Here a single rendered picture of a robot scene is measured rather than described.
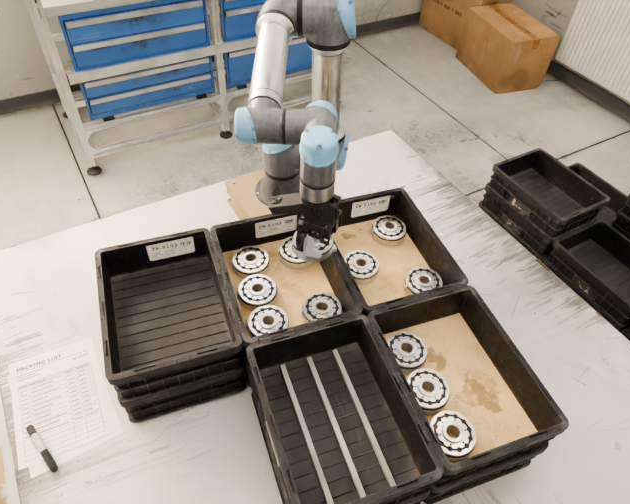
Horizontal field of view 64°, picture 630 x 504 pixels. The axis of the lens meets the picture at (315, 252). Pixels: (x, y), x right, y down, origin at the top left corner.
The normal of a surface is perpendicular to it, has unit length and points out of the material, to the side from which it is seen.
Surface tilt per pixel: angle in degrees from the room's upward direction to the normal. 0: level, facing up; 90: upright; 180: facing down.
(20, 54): 90
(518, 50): 89
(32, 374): 0
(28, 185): 0
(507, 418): 0
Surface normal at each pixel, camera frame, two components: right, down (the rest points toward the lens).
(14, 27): 0.50, 0.65
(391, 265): 0.05, -0.67
